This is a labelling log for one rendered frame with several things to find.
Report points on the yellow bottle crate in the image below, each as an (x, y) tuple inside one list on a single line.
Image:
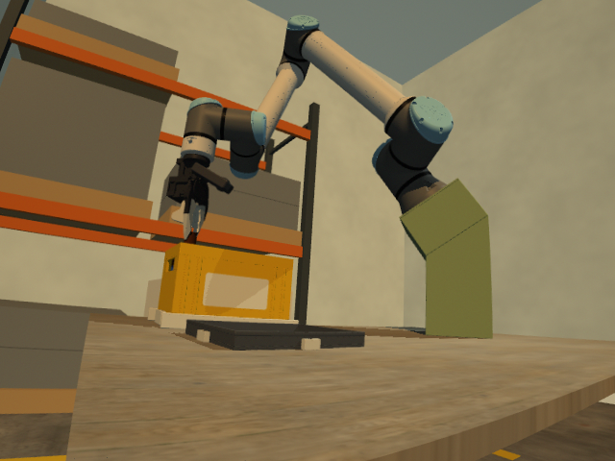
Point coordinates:
[(220, 282)]

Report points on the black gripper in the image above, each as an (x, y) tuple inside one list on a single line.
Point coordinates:
[(190, 188)]

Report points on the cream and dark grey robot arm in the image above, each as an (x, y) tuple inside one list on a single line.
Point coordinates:
[(417, 131)]

